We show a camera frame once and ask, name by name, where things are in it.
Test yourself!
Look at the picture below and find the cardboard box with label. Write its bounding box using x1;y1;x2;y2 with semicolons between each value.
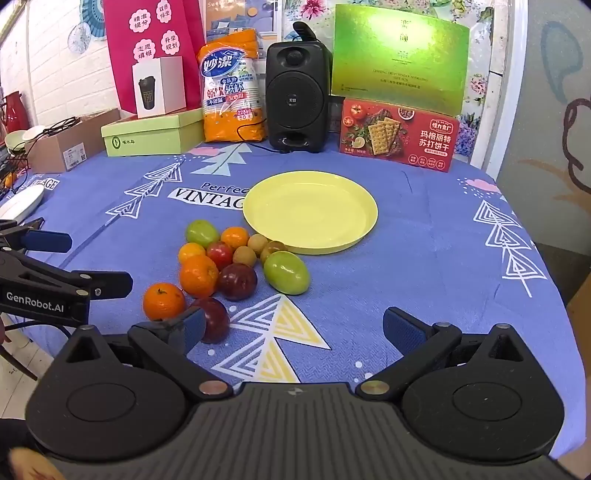
25;108;123;172

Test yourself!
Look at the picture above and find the dark red plum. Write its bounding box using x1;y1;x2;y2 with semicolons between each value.
217;263;258;302
190;297;231;344

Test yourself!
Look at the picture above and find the blue printed tablecloth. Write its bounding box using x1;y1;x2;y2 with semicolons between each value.
0;138;587;462

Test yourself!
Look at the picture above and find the red cracker box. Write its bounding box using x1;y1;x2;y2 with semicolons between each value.
339;97;461;173

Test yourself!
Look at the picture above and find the black cable on box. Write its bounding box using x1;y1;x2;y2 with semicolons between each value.
39;117;84;139

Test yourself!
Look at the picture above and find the pink poster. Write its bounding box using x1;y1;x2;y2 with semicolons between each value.
102;0;206;116

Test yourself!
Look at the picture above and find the black speaker cable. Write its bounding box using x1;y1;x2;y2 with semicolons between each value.
236;117;296;155

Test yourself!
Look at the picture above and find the red tomato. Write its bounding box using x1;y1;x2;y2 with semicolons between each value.
206;241;234;271

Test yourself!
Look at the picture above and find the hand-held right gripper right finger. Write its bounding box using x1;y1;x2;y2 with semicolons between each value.
355;305;541;401

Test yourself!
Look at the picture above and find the white oblong object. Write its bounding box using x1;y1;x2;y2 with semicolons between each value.
0;185;46;221

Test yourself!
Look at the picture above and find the person's right hand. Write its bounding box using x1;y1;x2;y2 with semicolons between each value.
8;447;65;480

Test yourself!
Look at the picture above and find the orange tangerine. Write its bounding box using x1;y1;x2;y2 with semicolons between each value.
143;283;186;321
220;226;250;251
180;255;219;298

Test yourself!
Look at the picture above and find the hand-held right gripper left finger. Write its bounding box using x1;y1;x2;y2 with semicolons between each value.
48;305;235;402

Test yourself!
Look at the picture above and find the orange paper cup pack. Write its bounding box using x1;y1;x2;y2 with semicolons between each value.
196;28;269;144

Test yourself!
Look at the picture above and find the light green lidded box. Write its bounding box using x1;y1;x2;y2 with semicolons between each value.
100;110;206;158

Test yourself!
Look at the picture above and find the brownish red plum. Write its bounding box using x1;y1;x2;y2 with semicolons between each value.
260;240;288;265

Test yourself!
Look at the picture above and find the shiny green gift box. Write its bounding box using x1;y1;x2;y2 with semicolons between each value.
331;4;471;116

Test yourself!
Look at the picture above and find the large green plum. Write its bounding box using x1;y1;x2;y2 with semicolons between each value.
263;251;310;295

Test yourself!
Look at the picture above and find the black speaker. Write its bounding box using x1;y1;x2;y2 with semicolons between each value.
265;21;334;154

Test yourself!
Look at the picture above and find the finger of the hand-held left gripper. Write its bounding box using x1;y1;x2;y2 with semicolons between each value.
0;251;134;299
0;218;73;254

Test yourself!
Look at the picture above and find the red jug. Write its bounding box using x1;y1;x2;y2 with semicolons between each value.
0;91;24;134

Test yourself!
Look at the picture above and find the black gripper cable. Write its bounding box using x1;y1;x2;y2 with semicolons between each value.
0;318;77;337

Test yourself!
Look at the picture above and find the blue printed wall poster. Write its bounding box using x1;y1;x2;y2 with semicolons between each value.
205;0;279;34

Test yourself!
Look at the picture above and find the yellow plastic plate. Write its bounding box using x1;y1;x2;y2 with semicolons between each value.
242;171;379;254

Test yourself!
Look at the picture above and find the small yellow-orange citrus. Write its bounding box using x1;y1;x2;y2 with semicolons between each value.
178;243;206;265

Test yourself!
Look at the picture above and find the small green plum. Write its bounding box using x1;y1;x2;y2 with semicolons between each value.
185;220;221;249

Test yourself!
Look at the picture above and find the blue paper fan decoration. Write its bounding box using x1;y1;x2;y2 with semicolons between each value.
78;0;109;21
68;23;90;52

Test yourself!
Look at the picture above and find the white box with cup print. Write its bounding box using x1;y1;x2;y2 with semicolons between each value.
132;56;188;120

